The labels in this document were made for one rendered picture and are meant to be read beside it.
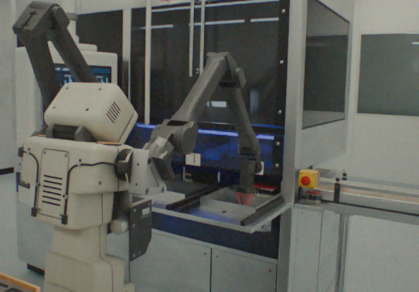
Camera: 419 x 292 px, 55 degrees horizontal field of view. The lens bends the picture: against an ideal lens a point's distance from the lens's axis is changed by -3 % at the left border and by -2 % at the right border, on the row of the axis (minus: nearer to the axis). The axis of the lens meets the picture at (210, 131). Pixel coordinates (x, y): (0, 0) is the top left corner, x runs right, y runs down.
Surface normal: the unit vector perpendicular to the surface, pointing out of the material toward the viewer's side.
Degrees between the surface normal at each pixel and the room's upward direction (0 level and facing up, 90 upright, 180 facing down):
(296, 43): 90
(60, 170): 82
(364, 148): 90
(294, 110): 90
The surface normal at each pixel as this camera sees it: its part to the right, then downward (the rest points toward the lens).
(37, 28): 0.92, 0.22
